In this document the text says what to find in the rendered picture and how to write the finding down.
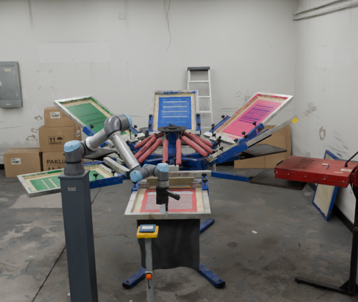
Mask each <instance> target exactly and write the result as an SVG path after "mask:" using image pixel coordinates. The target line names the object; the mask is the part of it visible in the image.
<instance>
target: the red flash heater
mask: <svg viewBox="0 0 358 302"><path fill-rule="evenodd" d="M345 163H346V161H336V160H330V159H319V158H308V157H301V156H289V157H288V158H287V159H285V160H284V161H283V162H282V163H280V164H279V165H277V166H276V167H275V168H274V173H275V178H278V179H286V180H294V181H299V182H308V183H316V184H321V185H329V186H338V187H343V188H347V186H348V185H349V184H350V183H354V186H355V185H356V183H357V168H358V163H357V162H348V163H347V164H348V166H347V167H344V166H345ZM322 164H328V165H329V167H328V165H322ZM327 167H328V169H326V168H327Z"/></svg>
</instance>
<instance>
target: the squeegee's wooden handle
mask: <svg viewBox="0 0 358 302"><path fill-rule="evenodd" d="M192 182H194V177H169V186H190V187H192ZM147 183H149V188H150V187H151V186H158V180H157V177H148V178H147Z"/></svg>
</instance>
